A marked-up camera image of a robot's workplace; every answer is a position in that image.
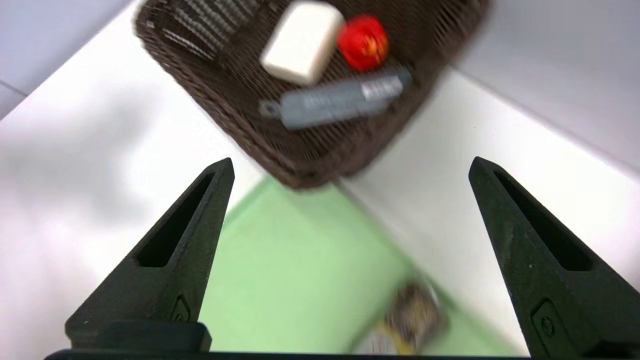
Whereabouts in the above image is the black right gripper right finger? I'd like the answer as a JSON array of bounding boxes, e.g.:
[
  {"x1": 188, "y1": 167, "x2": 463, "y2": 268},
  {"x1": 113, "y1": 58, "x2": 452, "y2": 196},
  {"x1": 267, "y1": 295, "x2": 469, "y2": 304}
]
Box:
[{"x1": 468, "y1": 156, "x2": 640, "y2": 359}]

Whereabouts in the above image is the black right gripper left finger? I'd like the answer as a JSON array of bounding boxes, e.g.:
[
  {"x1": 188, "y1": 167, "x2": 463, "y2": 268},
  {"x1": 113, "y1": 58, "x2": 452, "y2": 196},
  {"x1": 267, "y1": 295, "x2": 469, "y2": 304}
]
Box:
[{"x1": 65, "y1": 158, "x2": 236, "y2": 351}]

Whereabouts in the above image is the grey blister pack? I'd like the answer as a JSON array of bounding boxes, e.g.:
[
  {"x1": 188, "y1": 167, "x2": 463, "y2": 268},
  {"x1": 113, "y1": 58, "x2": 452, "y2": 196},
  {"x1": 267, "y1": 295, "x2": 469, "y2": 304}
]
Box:
[{"x1": 258, "y1": 67, "x2": 413, "y2": 131}]

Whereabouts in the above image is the white soap bar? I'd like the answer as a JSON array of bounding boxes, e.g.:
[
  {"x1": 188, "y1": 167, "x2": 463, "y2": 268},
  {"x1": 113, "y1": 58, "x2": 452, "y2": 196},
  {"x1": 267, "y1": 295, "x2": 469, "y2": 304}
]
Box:
[{"x1": 260, "y1": 1, "x2": 346, "y2": 87}]

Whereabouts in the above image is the red rubber duck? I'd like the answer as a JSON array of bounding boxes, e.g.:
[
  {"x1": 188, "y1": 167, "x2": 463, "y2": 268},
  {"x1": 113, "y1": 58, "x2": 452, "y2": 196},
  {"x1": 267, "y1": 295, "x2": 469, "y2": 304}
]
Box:
[{"x1": 338, "y1": 14, "x2": 390, "y2": 72}]

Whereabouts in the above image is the dark brown wicker basket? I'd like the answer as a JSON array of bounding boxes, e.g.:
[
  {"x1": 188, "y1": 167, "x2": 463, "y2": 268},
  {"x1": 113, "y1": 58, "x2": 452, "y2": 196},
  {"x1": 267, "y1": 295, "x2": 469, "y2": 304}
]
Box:
[{"x1": 135, "y1": 0, "x2": 491, "y2": 190}]

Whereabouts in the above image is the light green plastic tray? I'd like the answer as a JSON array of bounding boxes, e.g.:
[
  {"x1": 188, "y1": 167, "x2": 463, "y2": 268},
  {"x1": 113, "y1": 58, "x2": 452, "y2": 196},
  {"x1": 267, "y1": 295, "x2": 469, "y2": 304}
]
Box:
[{"x1": 197, "y1": 176, "x2": 521, "y2": 356}]

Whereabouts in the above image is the wrapped chocolate balls pack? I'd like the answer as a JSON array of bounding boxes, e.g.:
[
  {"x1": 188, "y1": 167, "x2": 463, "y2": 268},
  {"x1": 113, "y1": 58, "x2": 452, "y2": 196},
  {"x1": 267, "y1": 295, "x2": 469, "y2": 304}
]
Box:
[{"x1": 350, "y1": 282, "x2": 448, "y2": 356}]

